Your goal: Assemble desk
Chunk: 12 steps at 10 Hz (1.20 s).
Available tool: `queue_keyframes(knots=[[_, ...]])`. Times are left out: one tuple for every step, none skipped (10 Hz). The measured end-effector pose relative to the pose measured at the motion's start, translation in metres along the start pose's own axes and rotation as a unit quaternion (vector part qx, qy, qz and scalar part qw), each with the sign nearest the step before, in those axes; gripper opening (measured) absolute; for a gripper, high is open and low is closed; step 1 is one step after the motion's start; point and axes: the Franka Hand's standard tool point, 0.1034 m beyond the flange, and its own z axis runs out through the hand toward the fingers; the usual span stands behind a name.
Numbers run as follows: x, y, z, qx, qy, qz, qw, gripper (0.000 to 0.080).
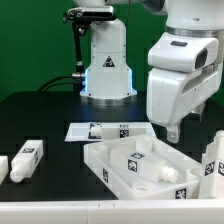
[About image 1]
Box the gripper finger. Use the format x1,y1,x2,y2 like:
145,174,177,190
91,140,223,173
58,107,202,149
195,102,206,121
167,124,180,143

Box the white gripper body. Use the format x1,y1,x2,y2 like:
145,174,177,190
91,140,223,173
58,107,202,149
147,32,222,127

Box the white desk top tray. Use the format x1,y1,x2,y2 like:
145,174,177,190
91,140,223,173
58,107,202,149
84,135,202,200

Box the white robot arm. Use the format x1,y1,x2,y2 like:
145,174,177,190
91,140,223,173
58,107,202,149
68,0,224,143

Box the white flat base plate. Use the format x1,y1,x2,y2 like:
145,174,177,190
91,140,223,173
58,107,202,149
65,122,155,142

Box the black cables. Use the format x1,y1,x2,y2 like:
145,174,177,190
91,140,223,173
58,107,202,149
37,75,83,92

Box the white front rail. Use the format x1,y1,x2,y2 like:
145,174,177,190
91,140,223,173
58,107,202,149
0,199,224,224

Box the black camera stand pole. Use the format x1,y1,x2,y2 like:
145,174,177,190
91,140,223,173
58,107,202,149
72,22,84,90

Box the black camera on stand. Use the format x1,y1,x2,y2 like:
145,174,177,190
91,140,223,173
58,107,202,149
63,6,116,23

